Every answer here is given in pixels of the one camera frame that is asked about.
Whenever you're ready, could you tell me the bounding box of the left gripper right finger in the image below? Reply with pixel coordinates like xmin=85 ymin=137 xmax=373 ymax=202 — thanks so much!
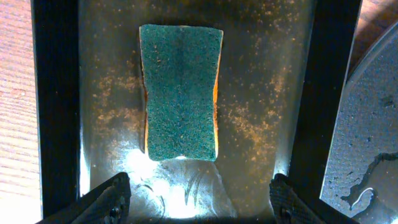
xmin=269 ymin=173 xmax=358 ymax=224

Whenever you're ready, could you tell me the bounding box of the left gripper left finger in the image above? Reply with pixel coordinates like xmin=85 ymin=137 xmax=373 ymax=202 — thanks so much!
xmin=38 ymin=172 xmax=131 ymax=224

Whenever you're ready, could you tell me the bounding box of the yellow and green sponge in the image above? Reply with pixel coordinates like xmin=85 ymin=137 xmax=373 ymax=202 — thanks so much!
xmin=139 ymin=24 xmax=224 ymax=162

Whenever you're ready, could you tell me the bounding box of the round black tray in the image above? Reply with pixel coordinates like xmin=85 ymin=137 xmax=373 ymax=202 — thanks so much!
xmin=320 ymin=24 xmax=397 ymax=223

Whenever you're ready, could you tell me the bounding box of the black rectangular water tray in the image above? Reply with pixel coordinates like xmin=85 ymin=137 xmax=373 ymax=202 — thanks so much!
xmin=32 ymin=1 xmax=361 ymax=223

